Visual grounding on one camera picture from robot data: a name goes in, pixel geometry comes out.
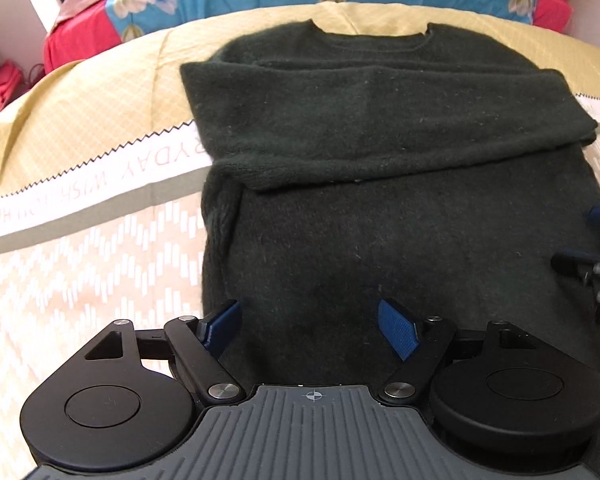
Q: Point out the red blanket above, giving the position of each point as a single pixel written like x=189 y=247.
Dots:
x=91 y=32

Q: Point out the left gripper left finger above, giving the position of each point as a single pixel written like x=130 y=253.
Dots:
x=196 y=345

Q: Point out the red bag on floor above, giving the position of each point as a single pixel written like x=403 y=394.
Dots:
x=14 y=81

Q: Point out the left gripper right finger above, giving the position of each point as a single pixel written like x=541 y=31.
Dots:
x=420 y=343

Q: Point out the dark green knit sweater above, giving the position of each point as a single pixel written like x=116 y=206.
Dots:
x=441 y=170

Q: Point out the yellow patterned bed sheet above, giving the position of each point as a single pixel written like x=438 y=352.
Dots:
x=100 y=177

